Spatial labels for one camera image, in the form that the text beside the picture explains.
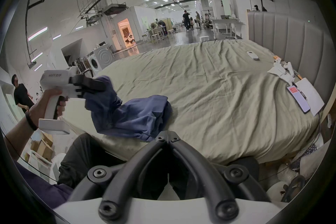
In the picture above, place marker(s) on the dark blue shirt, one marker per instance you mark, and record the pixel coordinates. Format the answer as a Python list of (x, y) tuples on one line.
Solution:
[(131, 118)]

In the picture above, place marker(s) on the person's left hand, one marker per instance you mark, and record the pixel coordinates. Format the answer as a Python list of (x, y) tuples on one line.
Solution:
[(43, 104)]

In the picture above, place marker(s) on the grey padded headboard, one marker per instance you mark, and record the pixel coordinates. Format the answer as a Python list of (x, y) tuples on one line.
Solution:
[(294, 39)]

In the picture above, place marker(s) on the white washing machine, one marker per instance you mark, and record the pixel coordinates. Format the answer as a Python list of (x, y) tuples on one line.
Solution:
[(101, 58)]

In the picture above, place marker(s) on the white paper sheet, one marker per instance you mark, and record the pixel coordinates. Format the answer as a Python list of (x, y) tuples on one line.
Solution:
[(312, 94)]

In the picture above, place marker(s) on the black phone with red label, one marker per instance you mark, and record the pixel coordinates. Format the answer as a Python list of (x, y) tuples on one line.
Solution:
[(298, 99)]

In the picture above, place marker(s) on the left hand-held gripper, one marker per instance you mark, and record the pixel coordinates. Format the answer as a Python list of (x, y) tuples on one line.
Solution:
[(56, 78)]

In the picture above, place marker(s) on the white box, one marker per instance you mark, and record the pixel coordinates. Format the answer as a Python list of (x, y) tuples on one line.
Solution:
[(204, 38)]

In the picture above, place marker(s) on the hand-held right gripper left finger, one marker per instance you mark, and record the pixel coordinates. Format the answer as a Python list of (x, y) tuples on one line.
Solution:
[(136, 178)]

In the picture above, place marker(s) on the group of people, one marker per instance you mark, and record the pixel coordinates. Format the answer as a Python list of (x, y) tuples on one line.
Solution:
[(200, 19)]

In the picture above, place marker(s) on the spare white hand-held gripper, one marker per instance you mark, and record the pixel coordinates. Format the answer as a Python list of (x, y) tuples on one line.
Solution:
[(282, 68)]

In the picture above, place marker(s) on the person's body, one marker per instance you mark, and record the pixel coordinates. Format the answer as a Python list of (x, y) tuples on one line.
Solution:
[(39, 186)]

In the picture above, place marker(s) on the person's legs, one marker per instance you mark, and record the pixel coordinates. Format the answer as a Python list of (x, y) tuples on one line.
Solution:
[(86, 157)]

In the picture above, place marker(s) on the bed with pale green sheet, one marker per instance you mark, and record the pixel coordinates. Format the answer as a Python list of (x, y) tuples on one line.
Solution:
[(210, 91)]

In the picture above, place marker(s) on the person's left forearm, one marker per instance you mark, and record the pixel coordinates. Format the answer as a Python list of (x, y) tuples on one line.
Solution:
[(18, 139)]

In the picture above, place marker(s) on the white remote control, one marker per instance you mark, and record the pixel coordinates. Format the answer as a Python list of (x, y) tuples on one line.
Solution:
[(252, 55)]

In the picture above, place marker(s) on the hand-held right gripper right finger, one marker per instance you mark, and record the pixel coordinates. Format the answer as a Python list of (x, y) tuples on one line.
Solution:
[(199, 175)]

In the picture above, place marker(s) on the cardboard carton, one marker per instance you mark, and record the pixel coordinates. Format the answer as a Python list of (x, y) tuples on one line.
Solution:
[(43, 148)]

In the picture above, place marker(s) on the white table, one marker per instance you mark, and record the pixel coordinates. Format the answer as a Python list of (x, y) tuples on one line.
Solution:
[(227, 22)]

